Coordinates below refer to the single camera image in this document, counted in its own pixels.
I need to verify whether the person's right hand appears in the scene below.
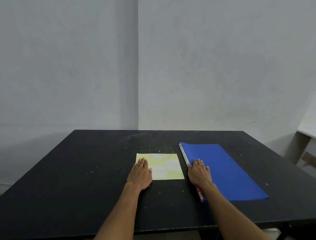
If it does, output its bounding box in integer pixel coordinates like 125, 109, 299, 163
187, 159, 213, 189

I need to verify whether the person's left hand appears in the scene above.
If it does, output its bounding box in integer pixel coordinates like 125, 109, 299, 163
126, 157, 153, 191

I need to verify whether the person's right forearm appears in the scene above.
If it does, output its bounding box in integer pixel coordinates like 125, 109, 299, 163
200, 182, 272, 240

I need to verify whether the person's left forearm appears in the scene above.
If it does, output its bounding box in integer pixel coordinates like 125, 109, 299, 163
94, 182, 144, 240

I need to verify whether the yellow label backing sheet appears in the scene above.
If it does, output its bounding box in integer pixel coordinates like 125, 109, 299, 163
135, 153, 185, 180

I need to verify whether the blue file folder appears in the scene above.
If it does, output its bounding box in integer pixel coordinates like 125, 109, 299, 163
179, 142, 269, 203

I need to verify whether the white side table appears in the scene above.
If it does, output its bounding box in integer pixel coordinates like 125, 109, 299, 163
284, 95, 316, 171

